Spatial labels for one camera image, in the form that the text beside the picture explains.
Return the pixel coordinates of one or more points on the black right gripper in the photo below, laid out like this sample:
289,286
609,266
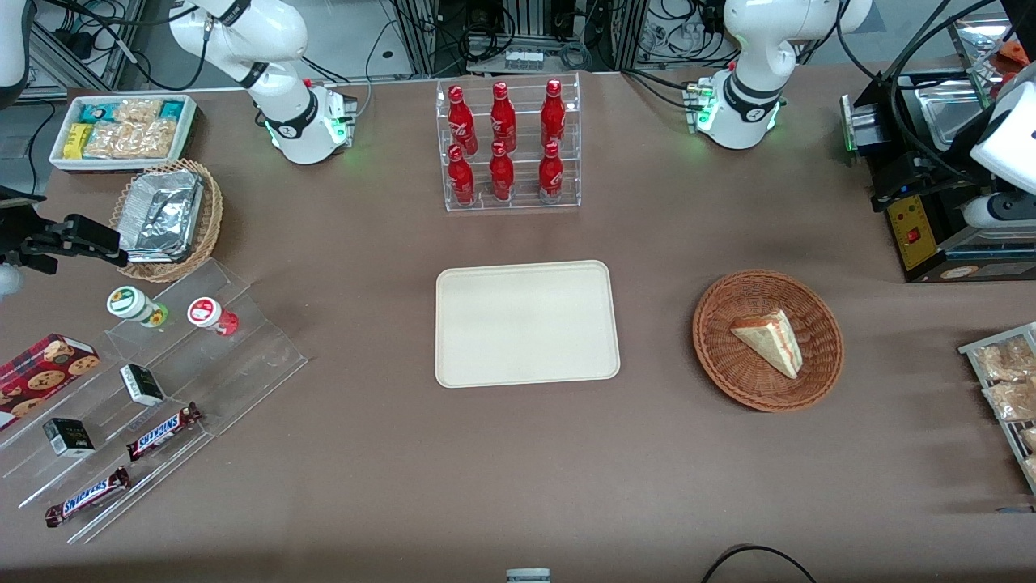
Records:
18,229

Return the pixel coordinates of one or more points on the triangle sandwich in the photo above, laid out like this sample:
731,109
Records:
773,340

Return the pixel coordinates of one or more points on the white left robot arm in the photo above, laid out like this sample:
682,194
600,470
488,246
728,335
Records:
753,48

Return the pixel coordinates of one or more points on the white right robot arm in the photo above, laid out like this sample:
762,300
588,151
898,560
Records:
283,48

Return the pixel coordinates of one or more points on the light wicker basket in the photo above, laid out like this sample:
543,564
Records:
209,227

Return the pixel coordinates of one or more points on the cream plastic tray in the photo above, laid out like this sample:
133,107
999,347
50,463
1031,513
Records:
526,324

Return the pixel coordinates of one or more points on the brown round wicker basket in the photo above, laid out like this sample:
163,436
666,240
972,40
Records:
728,364

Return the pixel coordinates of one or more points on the tray of packaged snacks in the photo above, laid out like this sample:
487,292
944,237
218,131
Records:
975,346

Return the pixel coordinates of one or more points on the stacked aluminium foil trays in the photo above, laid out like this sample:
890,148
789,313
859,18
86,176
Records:
162,214

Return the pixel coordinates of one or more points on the green label white cup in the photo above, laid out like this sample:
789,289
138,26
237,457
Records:
129,304

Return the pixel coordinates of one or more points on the white rectangular snack bin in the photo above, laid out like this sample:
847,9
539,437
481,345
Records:
61,162

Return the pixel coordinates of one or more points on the clear bag of crackers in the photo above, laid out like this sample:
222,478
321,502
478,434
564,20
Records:
105,141
137,109
154,138

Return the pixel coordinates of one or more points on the yellow snack packet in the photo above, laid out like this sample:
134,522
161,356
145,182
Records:
76,141

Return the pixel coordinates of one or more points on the teal snack packet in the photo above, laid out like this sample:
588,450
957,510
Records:
172,108
95,112

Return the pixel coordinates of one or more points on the red label white cup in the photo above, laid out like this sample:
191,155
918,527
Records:
206,313

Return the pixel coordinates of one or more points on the red plaid cookie box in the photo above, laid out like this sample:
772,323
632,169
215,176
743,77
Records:
40,376

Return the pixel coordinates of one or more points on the small black carton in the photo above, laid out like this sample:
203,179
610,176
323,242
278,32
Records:
69,437
142,385

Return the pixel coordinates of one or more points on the clear acrylic stepped display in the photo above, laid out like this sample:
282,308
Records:
227,380

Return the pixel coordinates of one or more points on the snickers chocolate bar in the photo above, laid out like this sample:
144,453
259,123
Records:
87,496
162,431

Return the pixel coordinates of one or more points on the red cola bottle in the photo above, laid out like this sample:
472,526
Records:
460,178
501,174
503,117
460,117
550,172
553,113

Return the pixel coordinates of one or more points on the clear acrylic bottle rack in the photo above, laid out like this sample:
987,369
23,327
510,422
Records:
518,202

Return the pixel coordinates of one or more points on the white power strip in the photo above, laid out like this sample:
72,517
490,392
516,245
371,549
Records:
524,59

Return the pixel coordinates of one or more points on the small grey white device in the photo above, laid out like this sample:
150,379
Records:
528,576

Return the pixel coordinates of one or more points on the black food warmer cabinet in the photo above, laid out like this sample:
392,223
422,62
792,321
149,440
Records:
914,235

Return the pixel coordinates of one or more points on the steel warmer pan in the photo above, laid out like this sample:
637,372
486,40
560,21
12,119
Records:
939,113

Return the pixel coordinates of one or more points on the clear bag of fried snacks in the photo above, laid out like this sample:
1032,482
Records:
1004,360
1031,470
1029,439
1012,401

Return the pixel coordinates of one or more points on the red fried food pieces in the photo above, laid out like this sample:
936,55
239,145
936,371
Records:
1018,53

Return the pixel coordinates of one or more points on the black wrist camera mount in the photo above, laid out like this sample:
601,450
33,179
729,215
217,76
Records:
20,199

